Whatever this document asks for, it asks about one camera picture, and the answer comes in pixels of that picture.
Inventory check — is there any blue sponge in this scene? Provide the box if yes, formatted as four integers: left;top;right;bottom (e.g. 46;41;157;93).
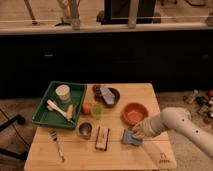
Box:
122;129;142;146

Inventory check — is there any orange terracotta bowl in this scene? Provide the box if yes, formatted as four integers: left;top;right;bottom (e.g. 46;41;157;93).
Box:
121;102;149;126

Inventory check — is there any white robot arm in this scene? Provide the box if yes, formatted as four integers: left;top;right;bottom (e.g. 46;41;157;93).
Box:
132;107;213;160

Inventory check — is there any brown chocolate bar box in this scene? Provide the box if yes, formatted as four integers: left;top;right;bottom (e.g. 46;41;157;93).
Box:
95;127;110;151

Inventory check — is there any small green cup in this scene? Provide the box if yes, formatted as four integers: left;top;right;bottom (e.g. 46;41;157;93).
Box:
91;104;102;119

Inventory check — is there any grey packet in bowl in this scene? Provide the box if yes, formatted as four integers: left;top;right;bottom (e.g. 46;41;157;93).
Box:
100;87;115;104

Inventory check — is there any small metal cup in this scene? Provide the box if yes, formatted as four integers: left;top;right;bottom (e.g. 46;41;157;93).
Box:
79;122;92;139

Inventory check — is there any orange fruit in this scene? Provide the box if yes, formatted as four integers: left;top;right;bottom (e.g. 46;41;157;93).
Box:
82;102;92;115

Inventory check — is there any dark brown bowl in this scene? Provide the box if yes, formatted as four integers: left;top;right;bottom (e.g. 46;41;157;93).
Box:
92;85;120;108

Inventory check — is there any yellow wedge in tray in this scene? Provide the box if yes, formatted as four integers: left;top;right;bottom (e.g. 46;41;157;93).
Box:
66;104;73;119

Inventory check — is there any green plastic tray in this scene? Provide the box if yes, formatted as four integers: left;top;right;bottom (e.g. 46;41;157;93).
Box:
32;81;87;129

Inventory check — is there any white cup in tray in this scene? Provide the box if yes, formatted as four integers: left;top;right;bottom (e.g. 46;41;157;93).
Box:
55;85;70;101

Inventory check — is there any silver fork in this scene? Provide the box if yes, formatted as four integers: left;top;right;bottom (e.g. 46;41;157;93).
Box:
49;130;65;163

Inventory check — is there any white brush in tray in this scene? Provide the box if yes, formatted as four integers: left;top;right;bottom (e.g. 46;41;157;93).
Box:
47;99;70;120

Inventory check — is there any black chair base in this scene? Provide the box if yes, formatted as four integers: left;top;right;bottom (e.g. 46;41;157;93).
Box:
0;108;30;162

